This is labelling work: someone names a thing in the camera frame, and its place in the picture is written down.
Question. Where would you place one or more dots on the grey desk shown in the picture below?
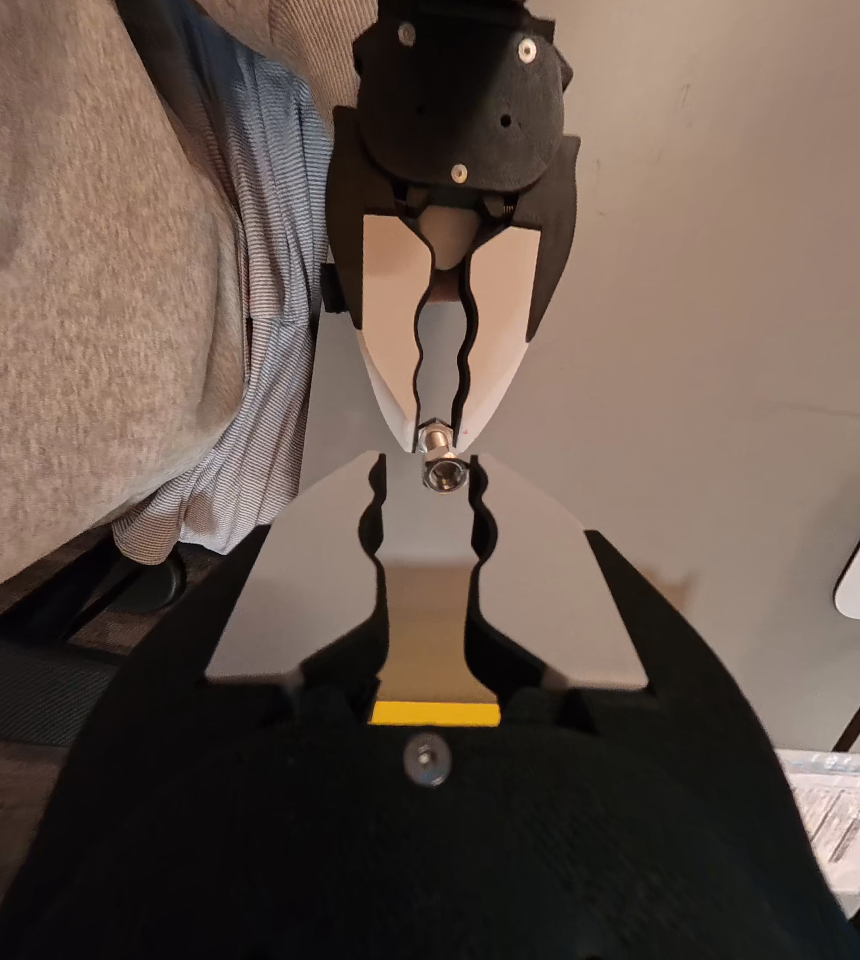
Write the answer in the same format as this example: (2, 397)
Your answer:
(700, 300)

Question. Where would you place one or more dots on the striped blue shirt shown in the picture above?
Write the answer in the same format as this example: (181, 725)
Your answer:
(272, 225)

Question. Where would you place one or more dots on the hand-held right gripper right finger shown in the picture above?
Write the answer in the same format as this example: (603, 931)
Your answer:
(550, 600)

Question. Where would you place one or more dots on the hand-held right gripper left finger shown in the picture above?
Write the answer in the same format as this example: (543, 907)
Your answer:
(295, 592)

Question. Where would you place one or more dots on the steel hex nut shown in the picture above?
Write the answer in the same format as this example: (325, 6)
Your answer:
(424, 439)

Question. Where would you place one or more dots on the laminated paper sheet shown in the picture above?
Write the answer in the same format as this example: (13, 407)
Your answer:
(850, 810)

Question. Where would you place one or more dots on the yellow plastic bin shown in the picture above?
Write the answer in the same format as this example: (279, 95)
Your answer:
(434, 712)

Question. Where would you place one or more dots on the steel hex bolt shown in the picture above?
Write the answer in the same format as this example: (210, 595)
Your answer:
(445, 476)

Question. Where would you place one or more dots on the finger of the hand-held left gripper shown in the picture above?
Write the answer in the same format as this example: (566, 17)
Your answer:
(389, 315)
(501, 315)

